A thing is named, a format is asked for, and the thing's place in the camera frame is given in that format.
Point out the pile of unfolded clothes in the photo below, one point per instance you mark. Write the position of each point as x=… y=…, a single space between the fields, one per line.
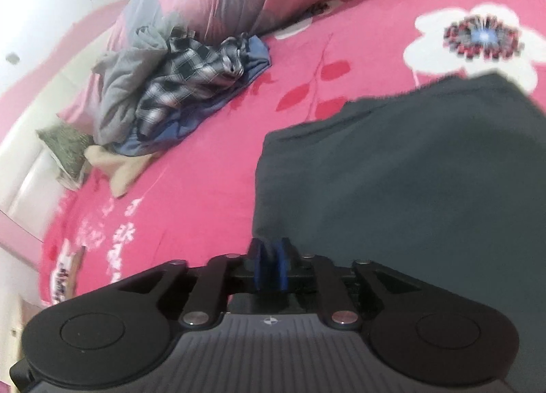
x=251 y=60

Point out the grey garment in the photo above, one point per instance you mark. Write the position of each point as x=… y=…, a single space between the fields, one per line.
x=123 y=81

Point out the black and white plaid shirt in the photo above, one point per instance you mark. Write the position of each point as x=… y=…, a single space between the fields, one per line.
x=179 y=77

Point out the dark grey pants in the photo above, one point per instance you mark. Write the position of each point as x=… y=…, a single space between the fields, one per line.
x=405 y=171

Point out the beige garment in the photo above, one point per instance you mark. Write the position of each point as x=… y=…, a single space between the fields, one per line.
x=123 y=171

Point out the pink floral blanket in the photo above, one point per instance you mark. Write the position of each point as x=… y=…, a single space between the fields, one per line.
x=204 y=154

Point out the speckled green cloth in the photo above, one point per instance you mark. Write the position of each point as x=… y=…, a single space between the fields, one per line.
x=64 y=145

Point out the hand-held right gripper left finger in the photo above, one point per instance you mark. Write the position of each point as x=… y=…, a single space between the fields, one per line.
x=258 y=265

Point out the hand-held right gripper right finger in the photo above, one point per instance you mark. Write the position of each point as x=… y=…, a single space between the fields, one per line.
x=282 y=267

